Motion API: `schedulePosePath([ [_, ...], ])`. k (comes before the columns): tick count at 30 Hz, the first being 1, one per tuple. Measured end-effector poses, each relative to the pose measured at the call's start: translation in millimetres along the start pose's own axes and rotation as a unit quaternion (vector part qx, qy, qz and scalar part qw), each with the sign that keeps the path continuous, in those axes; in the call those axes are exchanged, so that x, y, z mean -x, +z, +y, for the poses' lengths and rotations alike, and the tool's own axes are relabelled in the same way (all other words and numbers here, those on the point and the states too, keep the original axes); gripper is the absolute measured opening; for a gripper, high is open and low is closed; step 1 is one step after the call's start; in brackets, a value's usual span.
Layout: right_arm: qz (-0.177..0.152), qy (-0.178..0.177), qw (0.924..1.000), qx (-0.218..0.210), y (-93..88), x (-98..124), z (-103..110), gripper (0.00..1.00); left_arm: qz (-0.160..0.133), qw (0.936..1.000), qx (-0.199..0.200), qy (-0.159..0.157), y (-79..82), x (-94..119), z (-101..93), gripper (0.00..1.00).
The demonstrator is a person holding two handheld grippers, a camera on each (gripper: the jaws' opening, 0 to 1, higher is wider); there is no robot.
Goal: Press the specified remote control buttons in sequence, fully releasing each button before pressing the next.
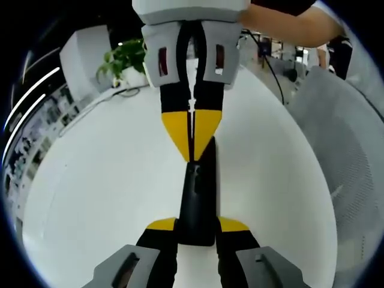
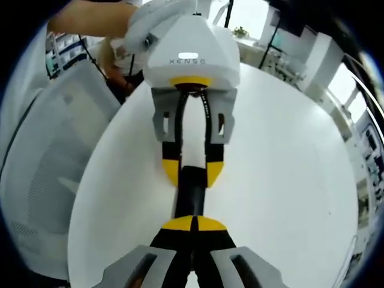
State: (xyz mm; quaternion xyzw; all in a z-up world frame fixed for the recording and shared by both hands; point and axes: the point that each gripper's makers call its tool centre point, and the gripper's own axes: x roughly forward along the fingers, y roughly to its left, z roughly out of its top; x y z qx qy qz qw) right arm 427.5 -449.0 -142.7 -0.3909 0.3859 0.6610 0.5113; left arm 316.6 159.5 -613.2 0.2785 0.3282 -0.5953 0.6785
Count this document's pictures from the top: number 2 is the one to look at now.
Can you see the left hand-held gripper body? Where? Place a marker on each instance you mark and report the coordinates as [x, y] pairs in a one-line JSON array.
[[210, 45]]

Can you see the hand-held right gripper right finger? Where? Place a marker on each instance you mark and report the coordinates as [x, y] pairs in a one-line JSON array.
[[216, 237]]

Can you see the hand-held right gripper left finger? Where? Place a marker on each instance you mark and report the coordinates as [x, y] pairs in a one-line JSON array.
[[168, 237]]

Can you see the black remote control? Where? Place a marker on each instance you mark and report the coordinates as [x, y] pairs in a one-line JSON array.
[[190, 192]]

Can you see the person's left hand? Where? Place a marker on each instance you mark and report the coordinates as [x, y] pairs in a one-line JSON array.
[[147, 24]]

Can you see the small green plant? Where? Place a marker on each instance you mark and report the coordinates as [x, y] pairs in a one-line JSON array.
[[241, 32]]

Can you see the black tripod stand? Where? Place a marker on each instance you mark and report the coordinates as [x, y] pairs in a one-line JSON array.
[[228, 12]]

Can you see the grey mesh office chair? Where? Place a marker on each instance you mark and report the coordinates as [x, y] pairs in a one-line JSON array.
[[45, 165]]

